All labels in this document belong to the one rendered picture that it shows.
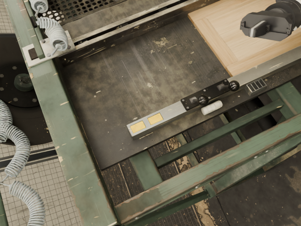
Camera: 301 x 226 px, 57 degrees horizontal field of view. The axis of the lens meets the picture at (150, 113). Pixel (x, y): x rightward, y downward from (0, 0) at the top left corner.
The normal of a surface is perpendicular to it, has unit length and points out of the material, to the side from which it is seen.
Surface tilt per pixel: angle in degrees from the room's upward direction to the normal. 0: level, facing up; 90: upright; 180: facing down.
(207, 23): 60
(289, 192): 0
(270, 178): 0
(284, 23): 16
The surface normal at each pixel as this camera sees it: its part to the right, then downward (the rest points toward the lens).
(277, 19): -0.69, 0.40
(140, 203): -0.04, -0.41
